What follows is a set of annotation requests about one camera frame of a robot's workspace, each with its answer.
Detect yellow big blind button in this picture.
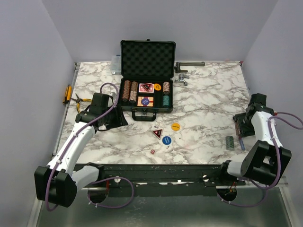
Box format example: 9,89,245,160
154,83,162,91

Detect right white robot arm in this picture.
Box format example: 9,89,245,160
218,93,292,188

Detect orange playing card deck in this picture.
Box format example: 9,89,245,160
137,96,154,107

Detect black red triangle on table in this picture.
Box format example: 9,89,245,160
151,128,163,139

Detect brown chip stack far left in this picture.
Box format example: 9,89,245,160
122,80,131,102

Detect grey green chip stack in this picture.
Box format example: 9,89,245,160
225,136,234,150

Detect blue round button in case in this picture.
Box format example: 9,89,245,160
141,98,150,106

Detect red playing card deck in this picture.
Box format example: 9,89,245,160
138,83,154,93

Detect clear plastic organizer box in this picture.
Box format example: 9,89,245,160
111,55,121,75

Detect grey metal door handle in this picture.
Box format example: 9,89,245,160
174,61,205,73

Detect brown red chip stack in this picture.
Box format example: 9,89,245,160
234,121,241,137

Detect black poker set case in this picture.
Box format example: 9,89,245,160
118,39,176,122

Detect orange black utility knife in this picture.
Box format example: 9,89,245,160
62,85,72,105

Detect silver metal tap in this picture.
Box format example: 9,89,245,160
175,73,189,86

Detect blue pen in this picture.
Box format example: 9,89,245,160
239,136,245,151

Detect yellow handled pliers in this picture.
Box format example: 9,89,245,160
71,94,92,113

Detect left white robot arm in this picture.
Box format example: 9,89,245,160
34,93,127,211

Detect yellow round button on table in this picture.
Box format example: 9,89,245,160
171,122,180,131

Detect blue round button on table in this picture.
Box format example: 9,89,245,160
162,136,172,145

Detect black red triangle button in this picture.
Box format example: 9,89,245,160
142,83,153,92

